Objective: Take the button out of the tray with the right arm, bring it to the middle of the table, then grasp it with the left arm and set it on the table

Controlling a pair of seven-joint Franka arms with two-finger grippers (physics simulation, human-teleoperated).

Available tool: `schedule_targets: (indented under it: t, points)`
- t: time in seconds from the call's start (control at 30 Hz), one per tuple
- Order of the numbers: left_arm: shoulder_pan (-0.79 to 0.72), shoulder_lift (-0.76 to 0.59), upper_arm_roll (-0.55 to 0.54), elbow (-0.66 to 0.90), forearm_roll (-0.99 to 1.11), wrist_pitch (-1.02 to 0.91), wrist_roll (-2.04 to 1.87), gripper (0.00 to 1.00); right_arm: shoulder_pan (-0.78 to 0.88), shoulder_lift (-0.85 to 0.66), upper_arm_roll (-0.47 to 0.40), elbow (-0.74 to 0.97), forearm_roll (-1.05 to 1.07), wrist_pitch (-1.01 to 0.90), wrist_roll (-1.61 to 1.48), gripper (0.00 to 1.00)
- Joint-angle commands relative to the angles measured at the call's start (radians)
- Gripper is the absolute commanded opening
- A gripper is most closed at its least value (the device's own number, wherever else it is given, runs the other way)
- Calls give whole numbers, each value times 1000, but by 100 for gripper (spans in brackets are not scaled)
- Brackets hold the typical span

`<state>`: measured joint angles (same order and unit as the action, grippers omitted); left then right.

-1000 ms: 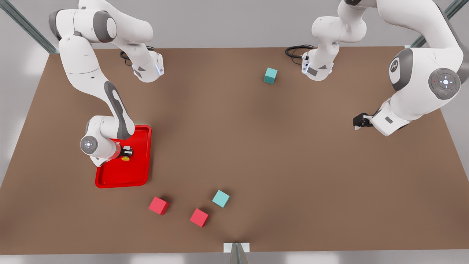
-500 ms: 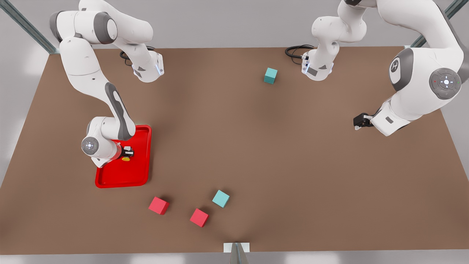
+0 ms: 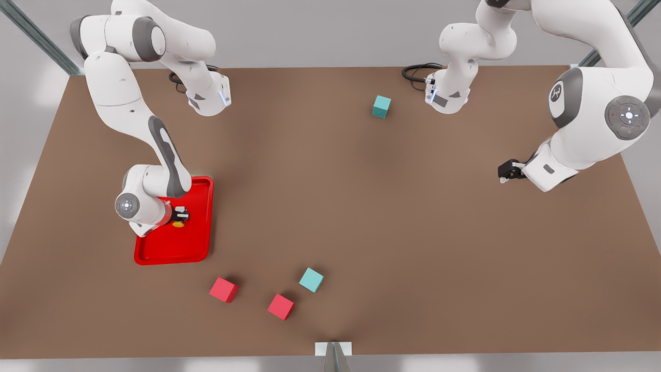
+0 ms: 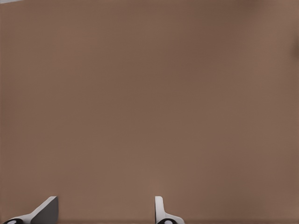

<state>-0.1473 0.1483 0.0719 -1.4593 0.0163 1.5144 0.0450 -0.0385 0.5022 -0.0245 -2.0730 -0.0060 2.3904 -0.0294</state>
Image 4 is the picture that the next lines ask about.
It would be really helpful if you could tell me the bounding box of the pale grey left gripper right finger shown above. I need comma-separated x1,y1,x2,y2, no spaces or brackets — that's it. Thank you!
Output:
154,196,185,224

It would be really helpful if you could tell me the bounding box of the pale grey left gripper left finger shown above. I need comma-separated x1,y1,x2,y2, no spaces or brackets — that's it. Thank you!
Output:
1,196,59,224

